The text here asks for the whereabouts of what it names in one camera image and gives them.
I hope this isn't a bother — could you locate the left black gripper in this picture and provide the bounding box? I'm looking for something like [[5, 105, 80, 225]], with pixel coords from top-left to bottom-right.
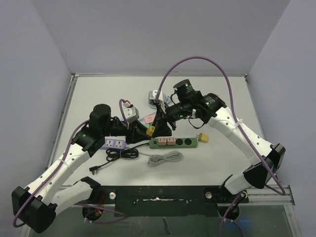
[[102, 119, 151, 145]]

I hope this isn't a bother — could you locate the yellow charger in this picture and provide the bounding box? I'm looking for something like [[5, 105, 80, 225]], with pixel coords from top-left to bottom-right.
[[196, 133, 209, 143], [146, 126, 155, 137]]

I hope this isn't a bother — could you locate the pink charger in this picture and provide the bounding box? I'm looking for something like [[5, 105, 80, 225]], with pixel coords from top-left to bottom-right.
[[158, 137, 167, 146], [167, 137, 176, 146]]

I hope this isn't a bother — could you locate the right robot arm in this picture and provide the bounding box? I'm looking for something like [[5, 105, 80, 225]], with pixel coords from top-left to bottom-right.
[[150, 79, 285, 202]]

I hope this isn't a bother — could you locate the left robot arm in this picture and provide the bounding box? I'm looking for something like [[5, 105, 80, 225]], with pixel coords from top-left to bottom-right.
[[11, 99, 149, 233]]

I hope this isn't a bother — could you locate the pink power strip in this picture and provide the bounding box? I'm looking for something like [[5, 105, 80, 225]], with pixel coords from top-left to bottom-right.
[[144, 114, 155, 124]]

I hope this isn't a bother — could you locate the purple power strip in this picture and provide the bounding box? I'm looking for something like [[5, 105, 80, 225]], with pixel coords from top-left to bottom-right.
[[102, 136, 126, 150]]

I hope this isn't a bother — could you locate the green power strip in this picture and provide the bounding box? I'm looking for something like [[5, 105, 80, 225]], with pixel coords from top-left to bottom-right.
[[149, 138, 198, 149]]

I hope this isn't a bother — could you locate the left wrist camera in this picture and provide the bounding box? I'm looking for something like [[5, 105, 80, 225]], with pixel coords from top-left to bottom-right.
[[123, 103, 140, 123]]

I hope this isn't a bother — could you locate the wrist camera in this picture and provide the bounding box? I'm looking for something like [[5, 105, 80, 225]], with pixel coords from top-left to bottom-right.
[[148, 90, 165, 109], [123, 103, 140, 123]]

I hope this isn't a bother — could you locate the black power cord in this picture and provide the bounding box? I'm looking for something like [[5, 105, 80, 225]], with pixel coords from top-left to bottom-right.
[[88, 143, 151, 176]]

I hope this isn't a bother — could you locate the grey coiled cord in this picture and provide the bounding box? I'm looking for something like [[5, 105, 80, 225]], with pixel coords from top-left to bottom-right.
[[147, 151, 183, 168]]

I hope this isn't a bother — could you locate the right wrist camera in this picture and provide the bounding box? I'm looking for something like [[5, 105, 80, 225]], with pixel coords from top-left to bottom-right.
[[148, 90, 165, 109]]

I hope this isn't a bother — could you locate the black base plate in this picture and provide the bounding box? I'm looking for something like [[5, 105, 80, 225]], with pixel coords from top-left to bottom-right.
[[82, 186, 249, 219]]

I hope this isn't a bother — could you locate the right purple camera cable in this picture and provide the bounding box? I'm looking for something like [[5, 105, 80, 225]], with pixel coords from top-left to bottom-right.
[[158, 56, 287, 237]]

